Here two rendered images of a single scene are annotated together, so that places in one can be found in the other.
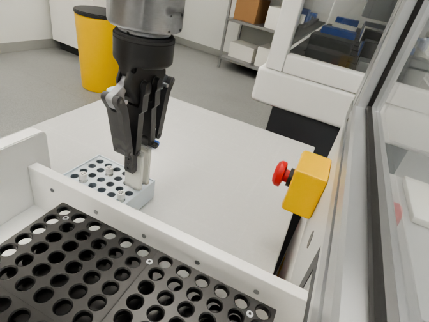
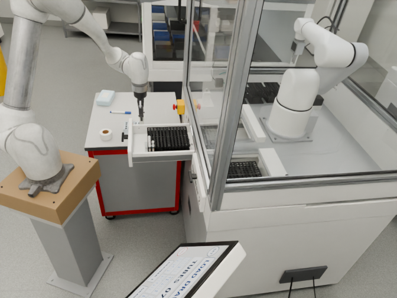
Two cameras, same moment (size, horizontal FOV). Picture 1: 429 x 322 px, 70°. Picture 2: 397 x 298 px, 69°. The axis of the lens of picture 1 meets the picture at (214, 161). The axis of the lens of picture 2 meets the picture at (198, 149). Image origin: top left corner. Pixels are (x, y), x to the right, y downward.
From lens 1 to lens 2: 1.41 m
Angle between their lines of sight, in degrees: 26
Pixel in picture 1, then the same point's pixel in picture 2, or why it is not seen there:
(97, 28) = not seen: outside the picture
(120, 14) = (139, 90)
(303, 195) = (181, 109)
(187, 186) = (149, 120)
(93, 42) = not seen: outside the picture
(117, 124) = (140, 111)
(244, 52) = not seen: hidden behind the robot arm
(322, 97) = (170, 73)
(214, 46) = (50, 18)
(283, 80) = (155, 71)
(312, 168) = (181, 103)
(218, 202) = (160, 120)
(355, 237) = (191, 112)
